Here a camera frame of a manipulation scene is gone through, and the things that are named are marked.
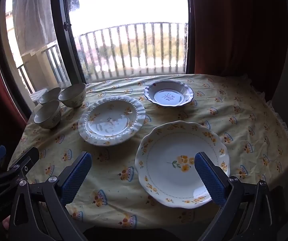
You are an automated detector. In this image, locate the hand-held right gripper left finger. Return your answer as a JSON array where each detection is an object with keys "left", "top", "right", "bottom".
[{"left": 9, "top": 151, "right": 92, "bottom": 241}]

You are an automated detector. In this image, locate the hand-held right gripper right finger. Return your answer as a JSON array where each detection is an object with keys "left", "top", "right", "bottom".
[{"left": 194, "top": 152, "right": 288, "bottom": 241}]

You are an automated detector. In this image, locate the large yellow floral plate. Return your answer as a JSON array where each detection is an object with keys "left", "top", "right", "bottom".
[{"left": 135, "top": 120, "right": 231, "bottom": 208}]

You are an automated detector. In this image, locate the cream bowl teal patterned print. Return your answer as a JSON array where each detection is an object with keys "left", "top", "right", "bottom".
[{"left": 33, "top": 100, "right": 62, "bottom": 130}]

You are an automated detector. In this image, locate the ribbed white floral plate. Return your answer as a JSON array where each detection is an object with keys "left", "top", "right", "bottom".
[{"left": 78, "top": 96, "right": 146, "bottom": 146}]

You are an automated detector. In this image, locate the cream bowl dark rim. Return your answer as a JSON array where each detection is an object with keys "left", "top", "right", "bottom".
[{"left": 39, "top": 87, "right": 62, "bottom": 105}]

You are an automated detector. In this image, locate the cream bowl leaf sprig print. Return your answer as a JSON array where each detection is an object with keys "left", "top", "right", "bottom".
[{"left": 58, "top": 83, "right": 87, "bottom": 108}]

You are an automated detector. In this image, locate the blue rimmed scalloped plate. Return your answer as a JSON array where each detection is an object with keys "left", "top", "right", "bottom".
[{"left": 144, "top": 80, "right": 194, "bottom": 109}]

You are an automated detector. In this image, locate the yellow printed tablecloth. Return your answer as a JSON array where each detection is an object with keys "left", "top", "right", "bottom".
[{"left": 7, "top": 73, "right": 288, "bottom": 230}]

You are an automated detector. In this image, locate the white sheer curtain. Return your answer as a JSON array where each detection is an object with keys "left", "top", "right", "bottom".
[{"left": 10, "top": 0, "right": 59, "bottom": 57}]

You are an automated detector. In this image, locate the balcony railing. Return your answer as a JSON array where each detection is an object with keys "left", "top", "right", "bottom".
[{"left": 16, "top": 22, "right": 188, "bottom": 93}]

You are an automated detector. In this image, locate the black window frame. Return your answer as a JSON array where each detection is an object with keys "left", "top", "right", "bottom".
[{"left": 0, "top": 0, "right": 197, "bottom": 121}]

